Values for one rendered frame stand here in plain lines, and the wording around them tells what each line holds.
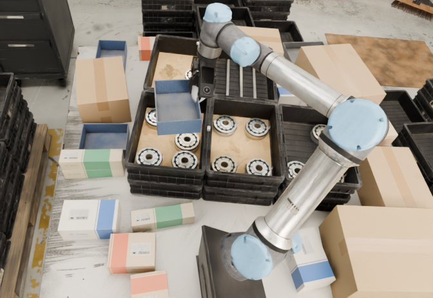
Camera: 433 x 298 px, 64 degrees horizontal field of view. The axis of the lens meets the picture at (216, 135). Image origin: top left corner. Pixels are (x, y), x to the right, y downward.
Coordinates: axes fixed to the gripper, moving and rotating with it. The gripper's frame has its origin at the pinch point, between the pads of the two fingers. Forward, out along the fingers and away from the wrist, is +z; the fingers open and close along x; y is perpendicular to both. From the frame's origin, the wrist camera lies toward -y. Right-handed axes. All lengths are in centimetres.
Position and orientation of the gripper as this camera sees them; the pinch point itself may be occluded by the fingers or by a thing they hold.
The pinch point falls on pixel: (197, 101)
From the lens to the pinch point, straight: 122.5
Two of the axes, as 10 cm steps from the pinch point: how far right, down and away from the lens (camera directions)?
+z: -2.2, 6.2, 7.5
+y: -1.2, -7.8, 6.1
